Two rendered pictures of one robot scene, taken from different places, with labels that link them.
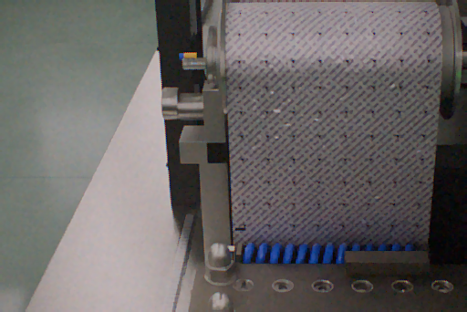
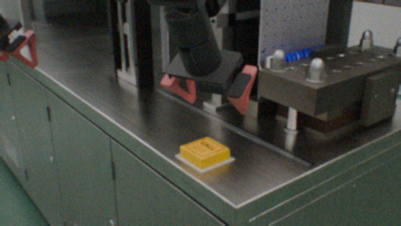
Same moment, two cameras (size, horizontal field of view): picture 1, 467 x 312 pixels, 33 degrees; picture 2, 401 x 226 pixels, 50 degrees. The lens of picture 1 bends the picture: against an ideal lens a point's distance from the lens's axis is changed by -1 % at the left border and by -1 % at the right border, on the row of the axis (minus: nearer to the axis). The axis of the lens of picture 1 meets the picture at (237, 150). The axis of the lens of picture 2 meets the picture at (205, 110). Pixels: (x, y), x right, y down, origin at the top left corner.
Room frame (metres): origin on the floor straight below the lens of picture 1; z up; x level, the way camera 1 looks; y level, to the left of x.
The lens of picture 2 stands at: (0.20, 0.76, 1.31)
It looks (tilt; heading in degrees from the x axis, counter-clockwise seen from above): 22 degrees down; 317
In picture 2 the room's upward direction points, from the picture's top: straight up
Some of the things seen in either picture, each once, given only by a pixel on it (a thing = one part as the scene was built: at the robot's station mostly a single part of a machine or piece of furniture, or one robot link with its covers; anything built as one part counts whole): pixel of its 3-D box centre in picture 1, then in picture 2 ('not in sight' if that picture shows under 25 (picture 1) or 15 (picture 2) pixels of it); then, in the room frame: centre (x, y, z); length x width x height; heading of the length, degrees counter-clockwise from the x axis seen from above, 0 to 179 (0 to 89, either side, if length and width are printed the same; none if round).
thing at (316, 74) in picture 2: (221, 311); (316, 69); (0.66, 0.02, 1.05); 0.04 x 0.04 x 0.04
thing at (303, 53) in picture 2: (332, 257); (300, 57); (0.79, -0.11, 1.03); 0.21 x 0.04 x 0.03; 85
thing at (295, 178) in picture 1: (331, 185); (296, 20); (0.82, -0.11, 1.11); 0.23 x 0.01 x 0.18; 85
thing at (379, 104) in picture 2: not in sight; (380, 97); (0.60, -0.15, 0.96); 0.10 x 0.03 x 0.11; 85
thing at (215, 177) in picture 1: (206, 192); (218, 47); (0.92, 0.04, 1.05); 0.06 x 0.05 x 0.31; 85
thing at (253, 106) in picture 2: not in sight; (291, 95); (0.82, -0.11, 0.92); 0.28 x 0.04 x 0.04; 85
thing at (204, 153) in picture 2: not in sight; (205, 152); (0.75, 0.25, 0.91); 0.07 x 0.07 x 0.02; 85
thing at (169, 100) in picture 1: (171, 103); not in sight; (0.93, 0.08, 1.18); 0.04 x 0.02 x 0.04; 175
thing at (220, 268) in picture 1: (219, 260); (278, 59); (0.76, 0.02, 1.05); 0.04 x 0.04 x 0.04
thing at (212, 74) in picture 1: (217, 57); not in sight; (0.89, 0.02, 1.25); 0.07 x 0.02 x 0.07; 175
